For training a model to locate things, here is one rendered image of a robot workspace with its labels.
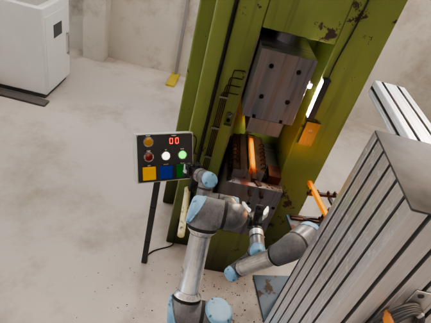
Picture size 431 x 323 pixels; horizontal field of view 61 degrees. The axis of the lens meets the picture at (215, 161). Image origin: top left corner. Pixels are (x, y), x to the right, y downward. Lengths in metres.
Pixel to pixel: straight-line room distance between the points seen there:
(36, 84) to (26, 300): 2.60
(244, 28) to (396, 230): 1.57
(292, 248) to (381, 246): 0.90
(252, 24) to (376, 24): 0.64
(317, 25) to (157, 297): 2.04
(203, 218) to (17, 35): 3.47
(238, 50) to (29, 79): 3.03
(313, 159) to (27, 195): 2.32
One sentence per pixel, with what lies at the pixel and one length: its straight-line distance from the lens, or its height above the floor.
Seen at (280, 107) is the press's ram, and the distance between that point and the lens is 2.11.
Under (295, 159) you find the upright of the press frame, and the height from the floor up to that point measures 1.05.
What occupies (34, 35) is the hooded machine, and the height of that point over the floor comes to 0.74.
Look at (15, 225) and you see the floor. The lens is 3.22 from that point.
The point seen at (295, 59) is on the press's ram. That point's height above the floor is 1.75.
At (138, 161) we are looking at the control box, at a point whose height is 1.07.
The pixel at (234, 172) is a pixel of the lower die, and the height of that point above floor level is 0.95.
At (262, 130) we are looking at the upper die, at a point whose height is 1.30.
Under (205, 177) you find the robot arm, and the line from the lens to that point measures 1.78.
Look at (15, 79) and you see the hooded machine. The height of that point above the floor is 0.17.
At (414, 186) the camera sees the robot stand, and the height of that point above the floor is 2.03.
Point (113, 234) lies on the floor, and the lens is 3.09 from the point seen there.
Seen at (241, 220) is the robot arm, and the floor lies 1.36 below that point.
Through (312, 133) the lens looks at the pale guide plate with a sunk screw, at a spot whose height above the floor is 1.28.
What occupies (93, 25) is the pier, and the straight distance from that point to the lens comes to 5.59.
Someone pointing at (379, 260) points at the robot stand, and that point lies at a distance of 0.74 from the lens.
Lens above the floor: 2.36
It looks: 36 degrees down
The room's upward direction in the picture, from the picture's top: 16 degrees clockwise
